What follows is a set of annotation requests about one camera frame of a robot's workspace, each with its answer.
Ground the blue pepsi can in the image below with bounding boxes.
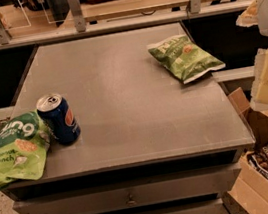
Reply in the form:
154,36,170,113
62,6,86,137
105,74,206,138
36,93,81,145

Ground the green chip bag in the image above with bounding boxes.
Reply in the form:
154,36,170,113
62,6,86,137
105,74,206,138
147,35,226,84

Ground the upper grey drawer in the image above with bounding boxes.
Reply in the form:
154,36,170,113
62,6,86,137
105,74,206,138
13,164,241,214

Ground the green coconut crunch snack bag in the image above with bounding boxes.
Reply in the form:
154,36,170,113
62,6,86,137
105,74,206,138
0,111,51,190

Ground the middle metal bracket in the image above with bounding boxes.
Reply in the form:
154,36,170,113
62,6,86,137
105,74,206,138
67,0,86,33

